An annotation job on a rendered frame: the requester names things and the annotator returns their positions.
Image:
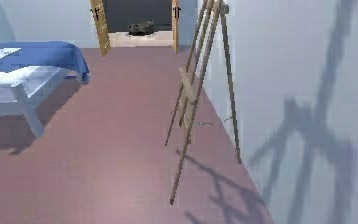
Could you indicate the wooden easel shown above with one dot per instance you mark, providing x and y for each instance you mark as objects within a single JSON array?
[{"x": 200, "y": 76}]

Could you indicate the white laptop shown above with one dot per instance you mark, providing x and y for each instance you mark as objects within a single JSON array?
[{"x": 0, "y": 52}]

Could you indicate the dark grey lumpy object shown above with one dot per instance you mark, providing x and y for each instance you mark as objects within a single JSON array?
[{"x": 141, "y": 28}]

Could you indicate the white bed with blue blanket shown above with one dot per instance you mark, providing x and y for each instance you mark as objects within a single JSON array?
[{"x": 43, "y": 55}]

